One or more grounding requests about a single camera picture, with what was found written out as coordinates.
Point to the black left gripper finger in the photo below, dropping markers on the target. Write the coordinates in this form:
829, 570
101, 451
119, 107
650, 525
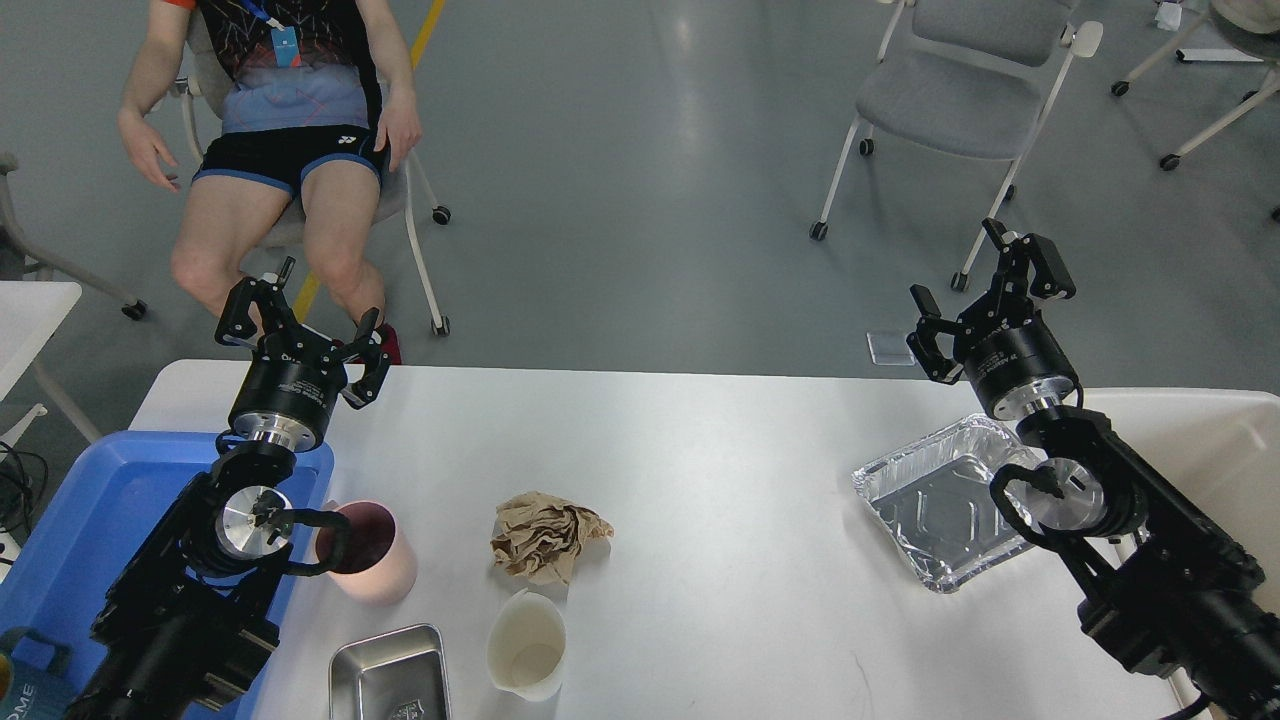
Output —
256, 306
372, 347

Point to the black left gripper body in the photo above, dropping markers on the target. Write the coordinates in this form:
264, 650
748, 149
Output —
289, 394

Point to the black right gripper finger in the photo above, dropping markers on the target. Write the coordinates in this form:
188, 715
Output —
923, 342
1029, 269

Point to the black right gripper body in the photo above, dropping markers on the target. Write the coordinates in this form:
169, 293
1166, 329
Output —
1014, 365

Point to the aluminium foil tray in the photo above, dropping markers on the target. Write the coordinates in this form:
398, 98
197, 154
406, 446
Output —
932, 498

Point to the pink mug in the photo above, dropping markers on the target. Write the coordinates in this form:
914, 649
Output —
379, 566

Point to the stainless steel tray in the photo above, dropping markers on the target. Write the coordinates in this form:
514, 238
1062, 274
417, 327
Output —
393, 675

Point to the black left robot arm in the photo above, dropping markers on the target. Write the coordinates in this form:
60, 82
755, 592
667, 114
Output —
186, 623

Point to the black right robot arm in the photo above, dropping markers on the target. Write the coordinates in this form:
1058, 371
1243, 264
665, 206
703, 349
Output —
1165, 587

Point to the clear floor plate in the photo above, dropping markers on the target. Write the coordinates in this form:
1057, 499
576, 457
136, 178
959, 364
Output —
889, 349

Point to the white chair under person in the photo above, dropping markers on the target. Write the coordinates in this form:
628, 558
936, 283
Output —
205, 78

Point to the white side table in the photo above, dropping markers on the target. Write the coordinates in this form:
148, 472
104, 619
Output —
31, 311

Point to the grey chair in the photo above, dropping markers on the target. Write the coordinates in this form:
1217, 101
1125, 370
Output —
22, 258
973, 79

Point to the white plastic bin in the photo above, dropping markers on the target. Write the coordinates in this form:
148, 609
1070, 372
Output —
1220, 447

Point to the grey chair far left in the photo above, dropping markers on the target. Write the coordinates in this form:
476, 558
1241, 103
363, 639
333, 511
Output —
22, 258

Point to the seated person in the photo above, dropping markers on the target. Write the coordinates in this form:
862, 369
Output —
322, 106

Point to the crumpled brown paper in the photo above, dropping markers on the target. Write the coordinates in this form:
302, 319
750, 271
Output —
539, 537

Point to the white plastic cup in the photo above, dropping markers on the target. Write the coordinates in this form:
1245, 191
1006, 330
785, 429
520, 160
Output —
526, 646

